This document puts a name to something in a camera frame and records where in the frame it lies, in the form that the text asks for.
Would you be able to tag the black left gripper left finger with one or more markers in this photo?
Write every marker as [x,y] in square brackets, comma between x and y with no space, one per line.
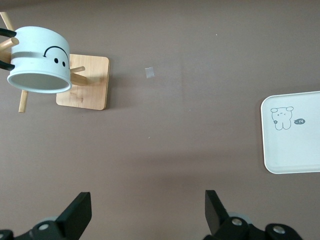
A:
[72,217]

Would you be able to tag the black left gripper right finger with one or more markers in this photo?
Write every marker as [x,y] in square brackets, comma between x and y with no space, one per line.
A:
[216,217]

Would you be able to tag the white tray with bunny drawing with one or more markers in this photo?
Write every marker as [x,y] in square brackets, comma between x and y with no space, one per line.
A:
[292,150]

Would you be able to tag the wooden mug rack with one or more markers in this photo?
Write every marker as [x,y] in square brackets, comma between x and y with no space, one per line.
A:
[87,87]

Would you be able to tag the small clear tape piece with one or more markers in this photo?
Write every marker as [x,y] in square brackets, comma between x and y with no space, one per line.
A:
[149,73]

